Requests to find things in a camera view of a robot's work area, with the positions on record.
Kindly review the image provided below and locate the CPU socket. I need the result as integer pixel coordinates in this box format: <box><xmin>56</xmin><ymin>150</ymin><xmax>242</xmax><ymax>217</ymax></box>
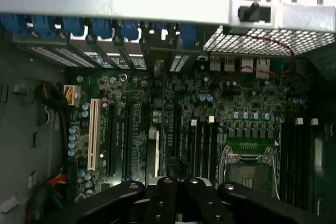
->
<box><xmin>220</xmin><ymin>144</ymin><xmax>280</xmax><ymax>201</ymax></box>

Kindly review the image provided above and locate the black expansion slot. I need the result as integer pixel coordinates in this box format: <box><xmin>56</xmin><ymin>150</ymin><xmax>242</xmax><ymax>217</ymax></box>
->
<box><xmin>125</xmin><ymin>102</ymin><xmax>137</xmax><ymax>180</ymax></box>
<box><xmin>107</xmin><ymin>102</ymin><xmax>119</xmax><ymax>177</ymax></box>

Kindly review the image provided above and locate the white expansion slot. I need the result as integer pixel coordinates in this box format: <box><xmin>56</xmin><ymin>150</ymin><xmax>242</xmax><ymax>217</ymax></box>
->
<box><xmin>88</xmin><ymin>98</ymin><xmax>102</xmax><ymax>171</ymax></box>

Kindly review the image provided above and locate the green motherboard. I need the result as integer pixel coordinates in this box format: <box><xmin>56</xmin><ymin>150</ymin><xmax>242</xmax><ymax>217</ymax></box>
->
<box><xmin>65</xmin><ymin>58</ymin><xmax>316</xmax><ymax>209</ymax></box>

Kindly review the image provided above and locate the open black PC case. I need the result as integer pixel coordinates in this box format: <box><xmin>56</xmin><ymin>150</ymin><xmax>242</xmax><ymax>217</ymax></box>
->
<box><xmin>0</xmin><ymin>0</ymin><xmax>336</xmax><ymax>224</ymax></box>

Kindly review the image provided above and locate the power wire bundle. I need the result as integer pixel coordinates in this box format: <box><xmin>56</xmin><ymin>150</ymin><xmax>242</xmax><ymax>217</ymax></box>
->
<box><xmin>39</xmin><ymin>82</ymin><xmax>82</xmax><ymax>209</ymax></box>

